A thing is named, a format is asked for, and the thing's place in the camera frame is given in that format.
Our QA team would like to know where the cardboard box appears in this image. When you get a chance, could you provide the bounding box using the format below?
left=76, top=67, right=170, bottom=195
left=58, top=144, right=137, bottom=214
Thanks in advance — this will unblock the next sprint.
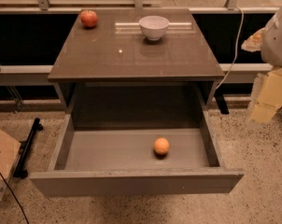
left=0, top=129, right=21, bottom=201

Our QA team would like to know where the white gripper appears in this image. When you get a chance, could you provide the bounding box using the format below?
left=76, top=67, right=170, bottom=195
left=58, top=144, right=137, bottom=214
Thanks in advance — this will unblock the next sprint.
left=241, top=6, right=282, bottom=129

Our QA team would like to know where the open grey drawer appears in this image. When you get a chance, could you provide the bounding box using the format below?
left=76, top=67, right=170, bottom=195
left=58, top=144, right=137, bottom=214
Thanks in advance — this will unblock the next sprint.
left=30, top=111, right=244, bottom=197

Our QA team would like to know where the red apple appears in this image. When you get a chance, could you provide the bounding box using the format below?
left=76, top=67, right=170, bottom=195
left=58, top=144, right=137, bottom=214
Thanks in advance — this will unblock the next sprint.
left=80, top=10, right=98, bottom=28

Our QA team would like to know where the grey cabinet with counter top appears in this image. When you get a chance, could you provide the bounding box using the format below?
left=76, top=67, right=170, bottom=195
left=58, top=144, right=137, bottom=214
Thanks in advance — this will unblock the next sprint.
left=49, top=9, right=223, bottom=130

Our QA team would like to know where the orange fruit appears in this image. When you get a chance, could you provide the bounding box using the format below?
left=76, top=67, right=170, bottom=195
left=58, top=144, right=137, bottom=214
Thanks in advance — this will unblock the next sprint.
left=154, top=137, right=170, bottom=155

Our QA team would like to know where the white bowl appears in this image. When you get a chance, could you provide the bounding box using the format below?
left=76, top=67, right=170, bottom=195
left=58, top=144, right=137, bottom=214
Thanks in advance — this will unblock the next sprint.
left=139, top=16, right=169, bottom=41

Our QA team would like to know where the white cable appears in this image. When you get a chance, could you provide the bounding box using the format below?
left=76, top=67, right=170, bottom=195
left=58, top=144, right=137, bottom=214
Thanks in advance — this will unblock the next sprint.
left=215, top=7, right=245, bottom=91

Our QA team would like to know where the black metal bar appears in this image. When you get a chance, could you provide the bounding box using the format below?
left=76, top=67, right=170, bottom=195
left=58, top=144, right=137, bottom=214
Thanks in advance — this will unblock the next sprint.
left=13, top=118, right=43, bottom=179

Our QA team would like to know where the black cable on floor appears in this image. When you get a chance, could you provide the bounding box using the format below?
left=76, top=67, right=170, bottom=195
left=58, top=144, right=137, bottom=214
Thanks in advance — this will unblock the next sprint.
left=0, top=151, right=31, bottom=224

